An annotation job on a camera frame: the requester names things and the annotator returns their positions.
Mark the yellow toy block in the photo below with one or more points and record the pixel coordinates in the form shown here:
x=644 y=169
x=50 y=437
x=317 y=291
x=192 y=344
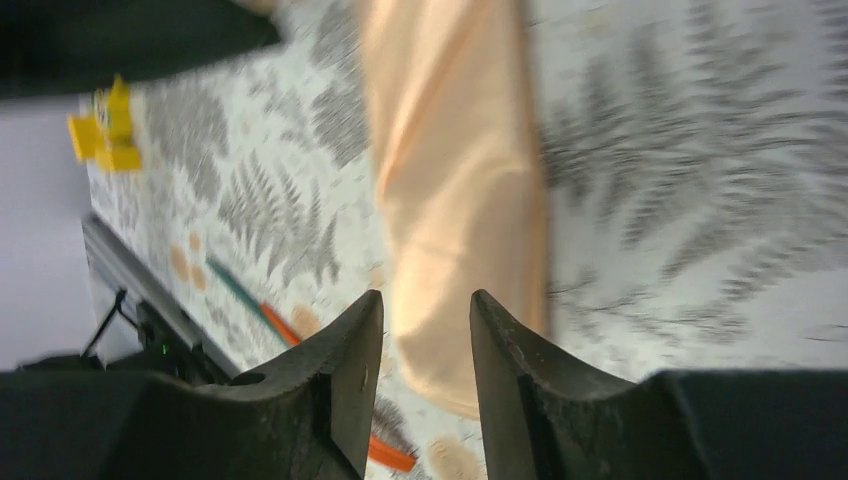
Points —
x=85 y=136
x=116 y=150

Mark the orange cloth napkin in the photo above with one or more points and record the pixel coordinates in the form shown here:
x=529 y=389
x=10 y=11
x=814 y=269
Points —
x=459 y=179

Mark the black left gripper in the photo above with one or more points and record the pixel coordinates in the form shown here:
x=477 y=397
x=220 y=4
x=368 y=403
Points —
x=57 y=48

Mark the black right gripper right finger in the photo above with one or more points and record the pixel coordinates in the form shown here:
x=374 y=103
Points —
x=546 y=414

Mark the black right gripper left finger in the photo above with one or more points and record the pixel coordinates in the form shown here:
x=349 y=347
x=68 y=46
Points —
x=305 y=414

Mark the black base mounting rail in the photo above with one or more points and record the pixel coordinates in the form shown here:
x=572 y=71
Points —
x=120 y=268

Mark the teal plastic knife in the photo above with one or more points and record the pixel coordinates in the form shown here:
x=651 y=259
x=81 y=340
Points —
x=235 y=286

